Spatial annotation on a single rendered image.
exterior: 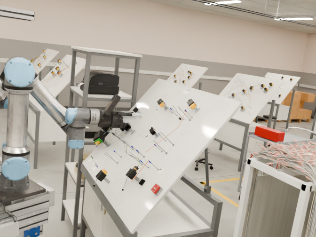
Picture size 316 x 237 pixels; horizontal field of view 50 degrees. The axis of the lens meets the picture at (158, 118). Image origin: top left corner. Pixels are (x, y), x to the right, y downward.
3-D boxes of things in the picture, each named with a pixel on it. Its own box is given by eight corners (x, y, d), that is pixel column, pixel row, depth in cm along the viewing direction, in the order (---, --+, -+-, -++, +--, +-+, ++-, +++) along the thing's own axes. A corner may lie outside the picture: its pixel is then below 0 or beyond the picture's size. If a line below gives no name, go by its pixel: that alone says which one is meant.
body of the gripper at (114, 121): (119, 126, 174) (96, 126, 169) (120, 109, 173) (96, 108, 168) (123, 128, 167) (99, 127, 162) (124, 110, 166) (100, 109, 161)
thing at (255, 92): (239, 171, 597) (255, 78, 565) (198, 151, 695) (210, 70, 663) (267, 168, 634) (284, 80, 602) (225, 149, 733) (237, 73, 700)
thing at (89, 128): (81, 138, 303) (81, 131, 302) (72, 128, 334) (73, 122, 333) (115, 138, 318) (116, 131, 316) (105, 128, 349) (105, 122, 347)
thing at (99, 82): (86, 94, 297) (88, 72, 294) (79, 90, 318) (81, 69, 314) (118, 95, 312) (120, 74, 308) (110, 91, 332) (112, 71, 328)
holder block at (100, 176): (98, 189, 249) (89, 182, 244) (110, 177, 250) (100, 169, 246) (100, 192, 245) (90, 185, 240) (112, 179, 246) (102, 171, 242)
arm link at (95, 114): (88, 107, 166) (91, 108, 159) (97, 108, 168) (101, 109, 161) (87, 123, 167) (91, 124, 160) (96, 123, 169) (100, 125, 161)
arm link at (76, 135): (81, 143, 172) (82, 122, 170) (85, 149, 162) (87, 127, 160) (65, 143, 169) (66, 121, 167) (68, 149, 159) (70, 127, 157)
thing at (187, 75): (173, 136, 794) (182, 65, 762) (150, 123, 895) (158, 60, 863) (198, 135, 829) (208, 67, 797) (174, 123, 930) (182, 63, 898)
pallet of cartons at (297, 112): (288, 122, 1182) (294, 93, 1162) (270, 117, 1249) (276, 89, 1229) (310, 122, 1245) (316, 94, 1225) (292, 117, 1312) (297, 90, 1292)
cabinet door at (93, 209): (99, 248, 257) (104, 199, 249) (82, 213, 304) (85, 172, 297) (102, 247, 257) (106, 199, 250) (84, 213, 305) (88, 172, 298)
